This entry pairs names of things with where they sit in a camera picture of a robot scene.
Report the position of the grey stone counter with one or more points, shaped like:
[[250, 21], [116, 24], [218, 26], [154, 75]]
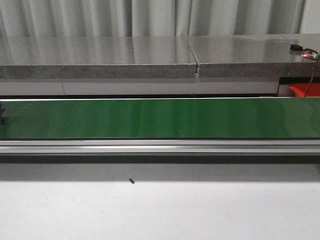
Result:
[[219, 65]]

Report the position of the green conveyor belt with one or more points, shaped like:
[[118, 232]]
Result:
[[204, 118]]

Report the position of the red plastic bin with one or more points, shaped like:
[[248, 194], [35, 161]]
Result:
[[302, 90]]

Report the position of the small sensor circuit board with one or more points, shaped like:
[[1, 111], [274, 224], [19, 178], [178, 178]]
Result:
[[306, 52]]

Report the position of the white pleated curtain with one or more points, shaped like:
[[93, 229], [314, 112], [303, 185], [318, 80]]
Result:
[[139, 18]]

